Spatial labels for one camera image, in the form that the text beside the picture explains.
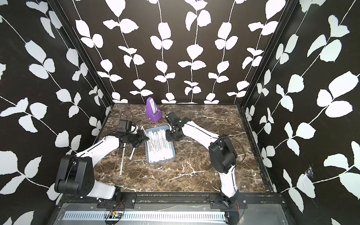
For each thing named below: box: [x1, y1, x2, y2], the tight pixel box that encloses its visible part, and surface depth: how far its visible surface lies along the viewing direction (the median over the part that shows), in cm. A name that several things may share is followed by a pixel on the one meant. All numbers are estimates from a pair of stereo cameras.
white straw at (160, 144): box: [154, 128, 166, 162], surface depth 97 cm
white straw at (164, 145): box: [159, 128, 169, 161], surface depth 97 cm
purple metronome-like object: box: [146, 97, 163, 123], surface depth 106 cm
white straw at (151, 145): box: [147, 130, 156, 164], surface depth 93 cm
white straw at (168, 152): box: [165, 137, 174, 160], surface depth 95 cm
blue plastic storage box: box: [144, 125, 176, 165], surface depth 95 cm
